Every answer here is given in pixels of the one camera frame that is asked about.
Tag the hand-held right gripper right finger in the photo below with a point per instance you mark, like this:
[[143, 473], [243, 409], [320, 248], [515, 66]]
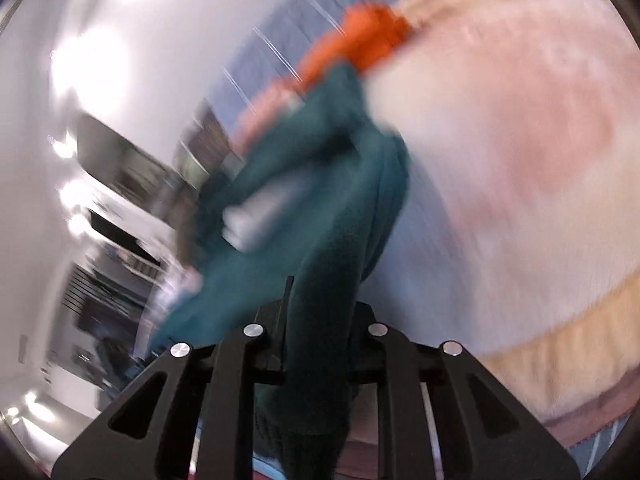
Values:
[[365, 355]]

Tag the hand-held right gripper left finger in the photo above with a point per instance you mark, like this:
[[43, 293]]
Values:
[[270, 345]]

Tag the dark green fleece hoodie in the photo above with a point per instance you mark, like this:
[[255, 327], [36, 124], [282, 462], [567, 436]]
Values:
[[325, 185]]

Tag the pink fleece blanket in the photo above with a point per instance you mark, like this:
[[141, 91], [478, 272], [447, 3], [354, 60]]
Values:
[[500, 160]]

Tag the orange puffer jacket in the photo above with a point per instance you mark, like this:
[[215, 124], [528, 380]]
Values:
[[365, 35]]

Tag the blue plaid sheet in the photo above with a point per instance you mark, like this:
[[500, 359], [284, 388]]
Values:
[[300, 25]]

